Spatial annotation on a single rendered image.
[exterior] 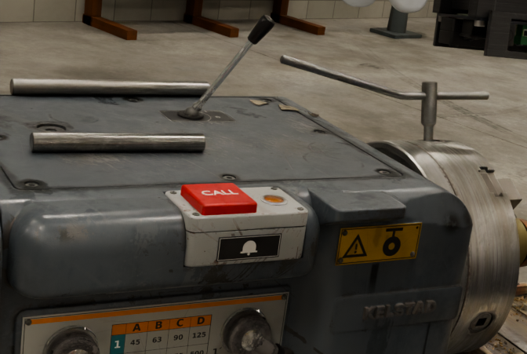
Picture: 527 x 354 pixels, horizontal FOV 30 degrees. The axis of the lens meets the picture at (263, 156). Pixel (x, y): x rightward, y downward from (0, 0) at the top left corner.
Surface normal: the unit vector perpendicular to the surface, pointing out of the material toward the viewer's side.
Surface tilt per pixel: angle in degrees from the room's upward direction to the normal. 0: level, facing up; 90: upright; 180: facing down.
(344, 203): 0
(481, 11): 82
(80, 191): 0
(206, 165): 0
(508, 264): 76
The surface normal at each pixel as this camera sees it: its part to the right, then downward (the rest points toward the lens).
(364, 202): 0.13, -0.95
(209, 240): 0.44, 0.32
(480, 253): 0.46, -0.04
